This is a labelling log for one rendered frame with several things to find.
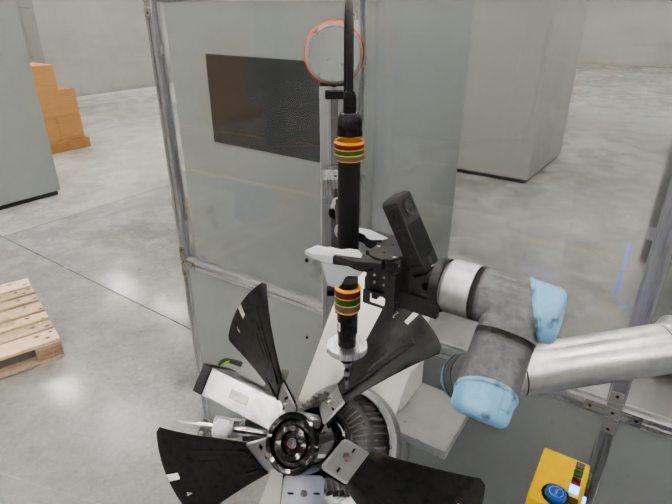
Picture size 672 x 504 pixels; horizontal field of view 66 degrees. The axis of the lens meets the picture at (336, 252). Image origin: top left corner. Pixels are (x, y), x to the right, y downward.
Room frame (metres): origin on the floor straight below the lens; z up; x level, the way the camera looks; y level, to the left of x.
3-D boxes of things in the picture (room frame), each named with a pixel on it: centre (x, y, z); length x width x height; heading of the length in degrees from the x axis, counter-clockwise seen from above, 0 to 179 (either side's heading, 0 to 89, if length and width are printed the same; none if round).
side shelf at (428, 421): (1.26, -0.22, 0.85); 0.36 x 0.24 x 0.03; 57
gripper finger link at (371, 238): (0.75, -0.04, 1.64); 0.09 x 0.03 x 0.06; 34
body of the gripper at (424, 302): (0.66, -0.10, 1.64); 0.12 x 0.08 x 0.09; 57
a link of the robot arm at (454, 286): (0.62, -0.17, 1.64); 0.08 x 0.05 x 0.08; 147
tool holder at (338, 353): (0.74, -0.02, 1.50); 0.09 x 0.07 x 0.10; 2
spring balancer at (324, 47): (1.45, 0.01, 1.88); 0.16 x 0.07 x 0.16; 92
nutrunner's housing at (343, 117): (0.73, -0.02, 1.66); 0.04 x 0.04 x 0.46
